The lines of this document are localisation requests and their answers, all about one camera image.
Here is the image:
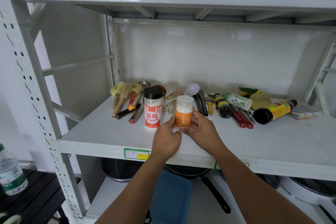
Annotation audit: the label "white green print canister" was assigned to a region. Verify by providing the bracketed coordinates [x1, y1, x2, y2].
[224, 92, 253, 111]

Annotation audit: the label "green white label sticker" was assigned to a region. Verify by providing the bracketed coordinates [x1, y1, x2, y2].
[124, 148, 151, 161]

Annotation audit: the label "wooden spatula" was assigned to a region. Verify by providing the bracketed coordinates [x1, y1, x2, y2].
[163, 87, 186, 114]

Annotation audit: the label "white wok with lid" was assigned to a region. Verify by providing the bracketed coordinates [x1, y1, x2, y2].
[278, 176, 336, 206]

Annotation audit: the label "steel ladle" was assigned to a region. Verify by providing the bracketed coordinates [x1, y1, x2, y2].
[132, 81, 152, 109]

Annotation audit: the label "striped flat packet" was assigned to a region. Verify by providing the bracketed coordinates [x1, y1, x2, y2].
[286, 105, 324, 120]

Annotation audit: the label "yellow green scrub sponge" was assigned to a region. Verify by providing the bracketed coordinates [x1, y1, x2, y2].
[238, 86, 259, 96]

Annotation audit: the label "large dark yellow label bottle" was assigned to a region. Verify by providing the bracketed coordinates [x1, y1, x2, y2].
[253, 99, 298, 125]

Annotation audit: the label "red orange handled tool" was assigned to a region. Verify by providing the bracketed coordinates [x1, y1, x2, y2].
[128, 91, 136, 111]

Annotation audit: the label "steel cooking pot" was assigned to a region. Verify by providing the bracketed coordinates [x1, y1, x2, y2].
[101, 157, 144, 182]

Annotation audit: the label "clear plastic water bottle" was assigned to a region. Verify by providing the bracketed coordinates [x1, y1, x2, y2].
[0, 143, 28, 196]

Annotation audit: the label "white plastic ladle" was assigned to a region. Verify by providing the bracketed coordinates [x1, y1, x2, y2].
[184, 83, 201, 96]

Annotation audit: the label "black kitchen tongs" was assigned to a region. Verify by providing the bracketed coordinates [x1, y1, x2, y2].
[193, 90, 209, 117]

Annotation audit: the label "blue plastic board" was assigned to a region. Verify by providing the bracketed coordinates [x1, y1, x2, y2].
[149, 170, 193, 224]

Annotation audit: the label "black slatted table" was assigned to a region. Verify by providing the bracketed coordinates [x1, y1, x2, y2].
[0, 168, 81, 224]

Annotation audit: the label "small dark sauce bottle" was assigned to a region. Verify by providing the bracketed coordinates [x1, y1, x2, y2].
[213, 93, 234, 119]

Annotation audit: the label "round wooden brush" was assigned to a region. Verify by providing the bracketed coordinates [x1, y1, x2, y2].
[152, 84, 167, 97]

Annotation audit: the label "person's left forearm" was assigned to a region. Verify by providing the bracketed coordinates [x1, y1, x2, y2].
[95, 153, 182, 224]

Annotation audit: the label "black handled knife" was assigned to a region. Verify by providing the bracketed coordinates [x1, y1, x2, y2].
[115, 103, 143, 120]

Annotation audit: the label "person's left hand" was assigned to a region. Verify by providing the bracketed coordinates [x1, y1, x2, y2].
[151, 116, 182, 161]

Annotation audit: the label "person's right forearm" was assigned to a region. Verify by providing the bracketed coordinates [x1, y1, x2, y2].
[210, 146, 317, 224]

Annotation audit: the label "wooden handled spoon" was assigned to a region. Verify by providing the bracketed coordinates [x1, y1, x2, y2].
[111, 85, 131, 119]

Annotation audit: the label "steel red tipped peeler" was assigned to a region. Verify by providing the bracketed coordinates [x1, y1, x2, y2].
[128, 103, 145, 124]

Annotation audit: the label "yellow handled peeler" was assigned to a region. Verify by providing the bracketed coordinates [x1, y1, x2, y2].
[204, 97, 215, 116]

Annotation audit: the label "black lid red label shaker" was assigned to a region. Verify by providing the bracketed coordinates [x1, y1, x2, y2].
[143, 87, 163, 129]

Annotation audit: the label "red chopsticks pair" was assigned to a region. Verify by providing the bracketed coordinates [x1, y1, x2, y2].
[230, 105, 254, 129]

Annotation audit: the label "person's right hand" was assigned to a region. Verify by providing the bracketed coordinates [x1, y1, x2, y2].
[181, 111, 227, 156]

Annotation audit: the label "black frying pan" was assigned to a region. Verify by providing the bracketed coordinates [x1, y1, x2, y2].
[165, 164, 231, 214]

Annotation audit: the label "yellow loofah sponge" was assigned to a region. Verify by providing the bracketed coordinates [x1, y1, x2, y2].
[109, 81, 144, 97]

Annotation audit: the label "orange label white lid jar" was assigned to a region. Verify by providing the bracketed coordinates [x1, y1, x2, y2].
[174, 95, 195, 134]

